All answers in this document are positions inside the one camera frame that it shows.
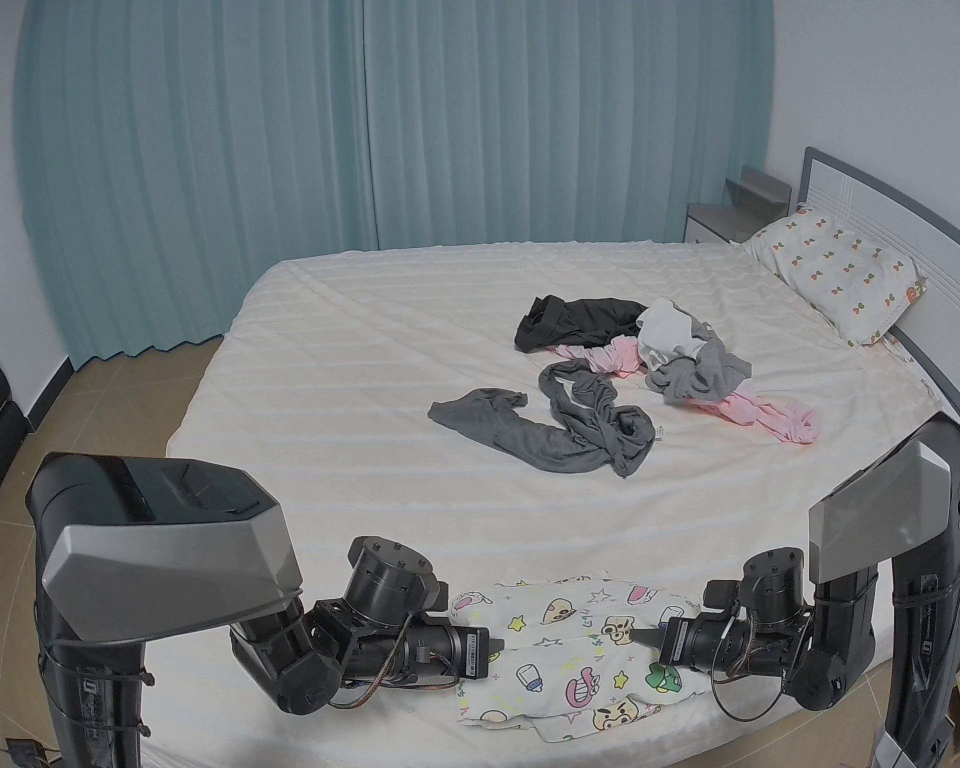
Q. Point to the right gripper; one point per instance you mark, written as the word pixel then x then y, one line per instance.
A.
pixel 701 643

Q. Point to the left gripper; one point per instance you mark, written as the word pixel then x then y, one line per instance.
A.
pixel 450 651

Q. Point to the white printed pyjama top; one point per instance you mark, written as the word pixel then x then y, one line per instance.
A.
pixel 555 675

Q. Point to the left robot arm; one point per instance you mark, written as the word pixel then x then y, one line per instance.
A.
pixel 150 540

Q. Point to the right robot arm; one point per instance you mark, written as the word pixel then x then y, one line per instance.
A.
pixel 885 525

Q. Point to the bed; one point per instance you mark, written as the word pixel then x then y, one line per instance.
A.
pixel 375 337

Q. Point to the dark grey garment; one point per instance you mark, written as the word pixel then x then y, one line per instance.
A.
pixel 540 446

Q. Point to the pink garment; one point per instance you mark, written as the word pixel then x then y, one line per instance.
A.
pixel 784 424

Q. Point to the white garment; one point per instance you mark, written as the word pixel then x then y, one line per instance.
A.
pixel 667 330

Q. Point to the black garment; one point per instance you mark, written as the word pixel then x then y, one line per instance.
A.
pixel 585 319

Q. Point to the white printed pillow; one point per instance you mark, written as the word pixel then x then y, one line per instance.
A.
pixel 840 274

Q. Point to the grey bedside table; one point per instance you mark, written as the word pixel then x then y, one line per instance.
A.
pixel 716 221

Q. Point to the black power adapter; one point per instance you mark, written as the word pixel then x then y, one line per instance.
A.
pixel 21 752

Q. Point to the blue-green curtain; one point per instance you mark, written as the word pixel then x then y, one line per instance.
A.
pixel 562 120
pixel 187 172

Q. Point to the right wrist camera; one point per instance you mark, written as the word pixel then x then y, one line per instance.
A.
pixel 720 595

